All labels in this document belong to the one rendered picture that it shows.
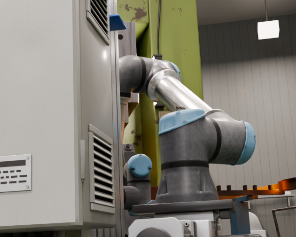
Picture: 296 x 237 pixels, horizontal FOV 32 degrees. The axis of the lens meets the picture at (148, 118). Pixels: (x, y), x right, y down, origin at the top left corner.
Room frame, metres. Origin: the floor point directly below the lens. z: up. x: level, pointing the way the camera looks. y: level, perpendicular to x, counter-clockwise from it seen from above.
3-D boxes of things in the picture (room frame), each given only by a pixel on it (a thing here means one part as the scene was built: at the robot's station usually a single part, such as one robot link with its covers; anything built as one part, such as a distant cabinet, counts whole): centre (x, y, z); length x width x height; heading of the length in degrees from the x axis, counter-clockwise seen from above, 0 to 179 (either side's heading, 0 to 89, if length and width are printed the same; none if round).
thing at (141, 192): (1.69, 0.05, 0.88); 0.11 x 0.08 x 0.11; 123
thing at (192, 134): (1.27, -0.09, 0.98); 0.13 x 0.12 x 0.14; 123
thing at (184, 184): (1.26, -0.08, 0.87); 0.15 x 0.15 x 0.10
